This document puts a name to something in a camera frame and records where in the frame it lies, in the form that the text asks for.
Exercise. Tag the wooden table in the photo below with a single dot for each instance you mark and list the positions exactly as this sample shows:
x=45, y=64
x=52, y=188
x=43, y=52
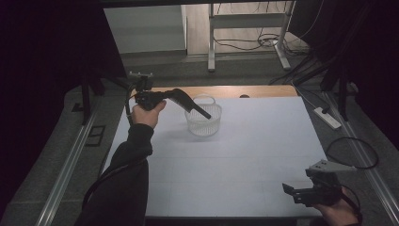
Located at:
x=251, y=91

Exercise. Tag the grey white wall panel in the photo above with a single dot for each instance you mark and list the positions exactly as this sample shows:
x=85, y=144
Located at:
x=144, y=29

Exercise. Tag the white mesh basket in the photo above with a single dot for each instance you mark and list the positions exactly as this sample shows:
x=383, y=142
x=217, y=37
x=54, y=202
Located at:
x=203, y=124

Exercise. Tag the white power strip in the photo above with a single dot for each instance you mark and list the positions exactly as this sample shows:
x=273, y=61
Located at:
x=329, y=121

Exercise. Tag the black rectangular floor frame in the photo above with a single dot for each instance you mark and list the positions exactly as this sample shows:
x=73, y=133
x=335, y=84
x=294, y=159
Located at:
x=88, y=135

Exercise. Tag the black tripod stand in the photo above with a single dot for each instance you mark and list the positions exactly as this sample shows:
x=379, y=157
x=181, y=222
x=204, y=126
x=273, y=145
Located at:
x=343, y=94
x=85, y=100

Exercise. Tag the person's left hand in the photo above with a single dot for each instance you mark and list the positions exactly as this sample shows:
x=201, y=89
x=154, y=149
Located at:
x=146, y=116

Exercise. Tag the white metal desk frame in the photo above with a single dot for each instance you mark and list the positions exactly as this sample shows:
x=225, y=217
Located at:
x=247, y=21

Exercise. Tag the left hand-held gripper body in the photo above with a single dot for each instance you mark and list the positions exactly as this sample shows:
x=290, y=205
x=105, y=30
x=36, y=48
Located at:
x=146, y=95

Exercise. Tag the black power strip plug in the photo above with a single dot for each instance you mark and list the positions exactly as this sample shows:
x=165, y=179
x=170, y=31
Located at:
x=326, y=110

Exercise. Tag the white table cover sheet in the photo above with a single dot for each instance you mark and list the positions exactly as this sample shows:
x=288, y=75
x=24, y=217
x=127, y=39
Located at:
x=235, y=172

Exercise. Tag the person's right hand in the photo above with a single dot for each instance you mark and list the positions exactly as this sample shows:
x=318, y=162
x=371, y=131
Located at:
x=337, y=213

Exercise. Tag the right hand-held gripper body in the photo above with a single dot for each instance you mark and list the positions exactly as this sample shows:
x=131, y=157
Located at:
x=323, y=190

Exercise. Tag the black comb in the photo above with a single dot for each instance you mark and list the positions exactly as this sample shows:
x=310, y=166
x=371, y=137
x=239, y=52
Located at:
x=185, y=99

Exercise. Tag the aluminium floor rail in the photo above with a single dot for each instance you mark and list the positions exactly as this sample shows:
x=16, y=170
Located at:
x=376, y=185
x=67, y=171

